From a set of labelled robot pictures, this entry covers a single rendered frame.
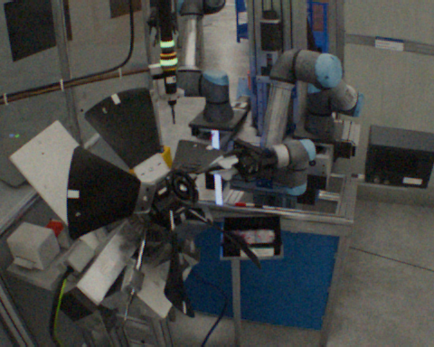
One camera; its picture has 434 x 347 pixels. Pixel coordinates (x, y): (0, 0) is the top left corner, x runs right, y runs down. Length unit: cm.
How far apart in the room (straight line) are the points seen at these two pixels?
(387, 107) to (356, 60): 41
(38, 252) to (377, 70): 235
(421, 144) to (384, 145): 15
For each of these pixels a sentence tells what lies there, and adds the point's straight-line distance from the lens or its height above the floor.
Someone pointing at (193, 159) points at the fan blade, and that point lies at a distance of 141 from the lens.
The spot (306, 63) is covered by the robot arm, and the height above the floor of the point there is 146.
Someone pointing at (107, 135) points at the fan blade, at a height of 135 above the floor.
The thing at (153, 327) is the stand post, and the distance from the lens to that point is 160.
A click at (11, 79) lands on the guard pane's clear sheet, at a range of 166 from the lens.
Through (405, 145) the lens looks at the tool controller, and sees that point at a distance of 148.
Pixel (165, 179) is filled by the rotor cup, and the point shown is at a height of 126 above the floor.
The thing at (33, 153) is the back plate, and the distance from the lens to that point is 132.
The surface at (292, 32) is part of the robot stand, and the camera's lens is 201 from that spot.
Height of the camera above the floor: 185
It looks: 30 degrees down
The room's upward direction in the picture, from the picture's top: 4 degrees counter-clockwise
